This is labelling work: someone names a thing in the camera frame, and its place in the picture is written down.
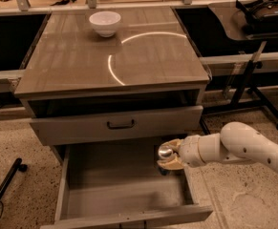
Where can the open lower wooden drawer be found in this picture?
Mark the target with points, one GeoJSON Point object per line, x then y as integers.
{"type": "Point", "coordinates": [118, 185]}

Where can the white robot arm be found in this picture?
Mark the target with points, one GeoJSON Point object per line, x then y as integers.
{"type": "Point", "coordinates": [236, 143]}

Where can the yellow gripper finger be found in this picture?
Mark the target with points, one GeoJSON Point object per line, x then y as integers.
{"type": "Point", "coordinates": [171, 163]}
{"type": "Point", "coordinates": [172, 145]}

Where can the black drawer handle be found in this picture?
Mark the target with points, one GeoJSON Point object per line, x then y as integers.
{"type": "Point", "coordinates": [119, 126]}

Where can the white ceramic bowl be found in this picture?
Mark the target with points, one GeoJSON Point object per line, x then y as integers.
{"type": "Point", "coordinates": [105, 23]}

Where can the closed upper drawer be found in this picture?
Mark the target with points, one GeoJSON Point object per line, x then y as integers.
{"type": "Point", "coordinates": [53, 131]}

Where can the black stand leg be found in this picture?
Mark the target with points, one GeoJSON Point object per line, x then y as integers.
{"type": "Point", "coordinates": [18, 165]}

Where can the rolling side table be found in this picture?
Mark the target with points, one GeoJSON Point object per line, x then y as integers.
{"type": "Point", "coordinates": [247, 94]}

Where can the black VR headset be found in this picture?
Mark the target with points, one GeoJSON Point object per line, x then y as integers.
{"type": "Point", "coordinates": [260, 15]}

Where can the grey wooden drawer cabinet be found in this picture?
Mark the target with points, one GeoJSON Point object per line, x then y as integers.
{"type": "Point", "coordinates": [148, 64]}

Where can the silver redbull can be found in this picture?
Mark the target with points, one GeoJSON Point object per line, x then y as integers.
{"type": "Point", "coordinates": [165, 154]}

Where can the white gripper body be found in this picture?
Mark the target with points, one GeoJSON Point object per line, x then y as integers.
{"type": "Point", "coordinates": [188, 151]}

